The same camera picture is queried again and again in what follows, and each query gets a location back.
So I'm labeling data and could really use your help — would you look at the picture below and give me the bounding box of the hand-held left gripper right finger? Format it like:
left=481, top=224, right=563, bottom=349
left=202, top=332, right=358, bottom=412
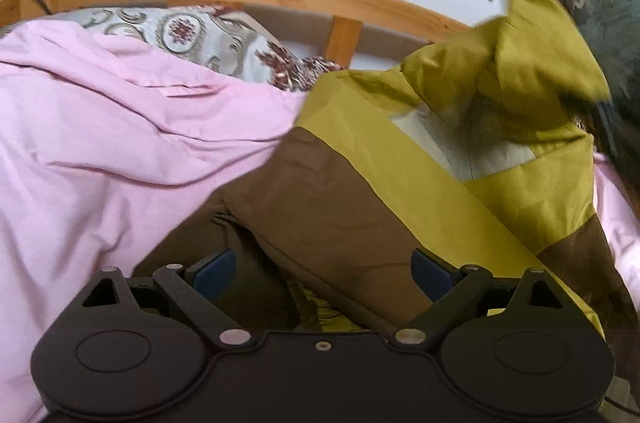
left=394, top=249, right=566, bottom=349

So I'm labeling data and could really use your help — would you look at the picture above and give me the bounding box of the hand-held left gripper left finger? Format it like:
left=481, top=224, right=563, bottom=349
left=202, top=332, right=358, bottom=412
left=80, top=249, right=251, bottom=349

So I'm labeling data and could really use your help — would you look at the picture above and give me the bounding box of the olive brown beige patchwork cloth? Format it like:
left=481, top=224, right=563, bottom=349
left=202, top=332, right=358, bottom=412
left=132, top=0, right=631, bottom=341

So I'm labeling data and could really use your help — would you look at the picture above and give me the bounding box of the clear plastic bag of clothes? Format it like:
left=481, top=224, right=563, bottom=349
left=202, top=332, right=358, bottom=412
left=559, top=0, right=640, bottom=106

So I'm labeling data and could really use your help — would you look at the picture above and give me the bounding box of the pink blanket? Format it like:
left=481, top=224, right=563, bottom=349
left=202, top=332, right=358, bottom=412
left=0, top=20, right=640, bottom=423

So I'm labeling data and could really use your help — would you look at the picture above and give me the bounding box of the floral patterned pillow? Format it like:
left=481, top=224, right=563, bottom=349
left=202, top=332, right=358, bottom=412
left=47, top=5, right=348, bottom=92

